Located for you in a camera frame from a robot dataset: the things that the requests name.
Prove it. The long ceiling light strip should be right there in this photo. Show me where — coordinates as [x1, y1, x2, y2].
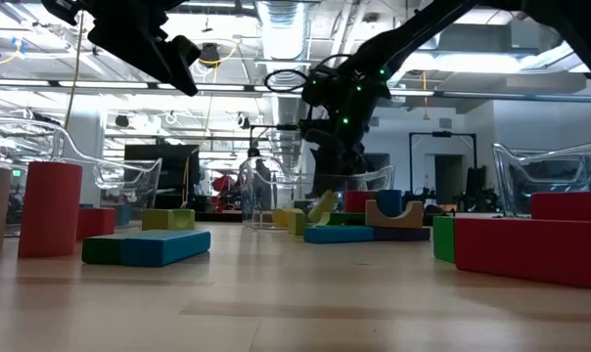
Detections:
[157, 82, 247, 92]
[390, 88, 436, 98]
[0, 77, 51, 88]
[253, 85, 316, 95]
[58, 80, 150, 90]

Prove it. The black metal station frame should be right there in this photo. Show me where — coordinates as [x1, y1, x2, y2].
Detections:
[408, 130, 477, 197]

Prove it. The natural wood arch block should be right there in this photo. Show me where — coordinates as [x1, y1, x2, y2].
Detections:
[364, 199, 425, 230]

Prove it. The red arch block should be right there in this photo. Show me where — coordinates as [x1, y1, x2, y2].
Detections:
[454, 216, 591, 290]

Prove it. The silver round ceiling duct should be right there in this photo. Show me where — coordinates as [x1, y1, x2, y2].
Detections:
[254, 0, 310, 165]

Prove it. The red chair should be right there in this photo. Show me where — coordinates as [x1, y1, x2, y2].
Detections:
[211, 174, 241, 212]

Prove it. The light green arch block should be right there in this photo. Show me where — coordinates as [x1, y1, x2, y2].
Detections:
[288, 212, 308, 237]
[140, 208, 197, 232]

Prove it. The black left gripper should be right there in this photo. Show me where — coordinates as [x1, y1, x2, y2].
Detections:
[87, 0, 203, 98]

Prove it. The blue long block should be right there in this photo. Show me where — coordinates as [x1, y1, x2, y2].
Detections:
[119, 229, 212, 268]
[302, 225, 376, 245]

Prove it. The green long flat block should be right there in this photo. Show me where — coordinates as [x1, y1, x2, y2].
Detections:
[81, 233, 126, 266]

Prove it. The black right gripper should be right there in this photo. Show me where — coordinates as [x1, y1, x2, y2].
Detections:
[299, 97, 380, 198]

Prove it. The blue cylinder block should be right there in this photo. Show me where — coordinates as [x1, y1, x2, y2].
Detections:
[376, 189, 404, 219]

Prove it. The clear plastic bin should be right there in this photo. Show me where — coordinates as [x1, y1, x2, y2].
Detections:
[0, 114, 163, 231]
[239, 155, 397, 231]
[492, 140, 591, 221]

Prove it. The yellow cable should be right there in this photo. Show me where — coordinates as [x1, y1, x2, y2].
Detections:
[63, 9, 86, 131]

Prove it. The large black screen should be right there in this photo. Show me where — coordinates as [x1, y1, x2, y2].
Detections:
[123, 144, 202, 211]

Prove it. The light green long block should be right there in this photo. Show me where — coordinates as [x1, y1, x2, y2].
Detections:
[306, 190, 341, 225]

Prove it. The person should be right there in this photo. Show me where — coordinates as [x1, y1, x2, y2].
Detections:
[246, 147, 275, 211]

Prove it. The purple block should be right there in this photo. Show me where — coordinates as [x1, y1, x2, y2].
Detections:
[373, 226, 432, 242]

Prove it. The black ceiling cord reel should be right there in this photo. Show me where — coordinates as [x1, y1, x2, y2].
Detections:
[196, 42, 223, 67]

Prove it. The green quarter arch block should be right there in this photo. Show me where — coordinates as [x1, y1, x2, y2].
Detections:
[432, 216, 457, 264]

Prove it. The red cylinder block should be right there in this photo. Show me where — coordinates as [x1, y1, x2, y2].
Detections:
[17, 161, 84, 259]
[343, 190, 378, 214]

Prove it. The yellow cylinder block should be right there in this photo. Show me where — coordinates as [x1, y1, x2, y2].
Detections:
[270, 207, 302, 229]

